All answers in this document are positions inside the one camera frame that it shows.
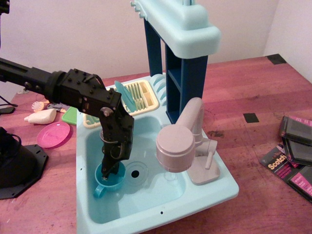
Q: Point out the light blue toy sink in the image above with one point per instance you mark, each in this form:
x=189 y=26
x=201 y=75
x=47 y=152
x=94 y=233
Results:
x=149 y=196

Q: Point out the middle black pink package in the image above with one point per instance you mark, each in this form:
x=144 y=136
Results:
x=297 y=152

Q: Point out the light blue top shelf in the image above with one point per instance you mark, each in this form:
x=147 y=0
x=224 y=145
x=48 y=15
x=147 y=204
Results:
x=182 y=24

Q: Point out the orange toy dish brush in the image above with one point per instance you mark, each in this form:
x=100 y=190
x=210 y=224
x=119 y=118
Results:
x=39 y=105

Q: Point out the pink toy plate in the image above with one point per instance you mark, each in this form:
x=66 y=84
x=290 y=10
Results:
x=53 y=134

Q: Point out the dark blue shelf tower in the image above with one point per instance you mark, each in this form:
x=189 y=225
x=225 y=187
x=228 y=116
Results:
x=184 y=77

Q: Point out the small metal screw mount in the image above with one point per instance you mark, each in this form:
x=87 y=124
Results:
x=23 y=91

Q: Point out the black pink package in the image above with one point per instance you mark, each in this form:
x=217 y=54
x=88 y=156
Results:
x=302 y=182
x=297 y=152
x=296 y=129

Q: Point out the upper black pink package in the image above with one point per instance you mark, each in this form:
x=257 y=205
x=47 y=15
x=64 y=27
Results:
x=296 y=129

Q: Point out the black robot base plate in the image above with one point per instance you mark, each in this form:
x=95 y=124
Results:
x=20 y=166

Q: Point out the grey toy faucet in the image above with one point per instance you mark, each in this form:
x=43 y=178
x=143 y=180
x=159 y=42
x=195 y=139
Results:
x=182 y=146

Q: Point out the lower black pink package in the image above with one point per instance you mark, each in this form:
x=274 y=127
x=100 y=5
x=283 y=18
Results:
x=302 y=182

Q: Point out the black tape patch corner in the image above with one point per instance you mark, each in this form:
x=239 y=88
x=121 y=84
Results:
x=276 y=59

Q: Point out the black camera mount corner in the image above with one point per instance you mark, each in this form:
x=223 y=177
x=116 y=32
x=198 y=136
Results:
x=4 y=6

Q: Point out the cream dish drying rack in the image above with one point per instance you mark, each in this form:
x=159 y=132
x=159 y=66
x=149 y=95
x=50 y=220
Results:
x=143 y=96

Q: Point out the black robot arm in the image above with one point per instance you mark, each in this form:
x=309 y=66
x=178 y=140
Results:
x=88 y=94

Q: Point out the teal toy cup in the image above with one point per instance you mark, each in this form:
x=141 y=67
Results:
x=113 y=183

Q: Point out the Scotch tape package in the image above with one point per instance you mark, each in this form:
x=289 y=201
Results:
x=277 y=162

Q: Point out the grey toy scraper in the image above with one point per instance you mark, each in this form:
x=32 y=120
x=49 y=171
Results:
x=58 y=107

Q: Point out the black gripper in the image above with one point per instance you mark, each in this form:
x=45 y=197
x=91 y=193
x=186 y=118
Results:
x=117 y=128

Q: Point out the green cutting board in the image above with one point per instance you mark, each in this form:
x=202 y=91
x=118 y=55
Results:
x=70 y=116

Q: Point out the white toy soap bottle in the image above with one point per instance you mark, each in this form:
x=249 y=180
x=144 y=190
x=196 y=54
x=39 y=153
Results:
x=42 y=117

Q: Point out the black tape patch middle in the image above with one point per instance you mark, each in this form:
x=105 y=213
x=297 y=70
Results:
x=251 y=118

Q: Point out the teal plate in rack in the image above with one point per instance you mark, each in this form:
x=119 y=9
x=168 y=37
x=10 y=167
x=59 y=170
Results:
x=126 y=96

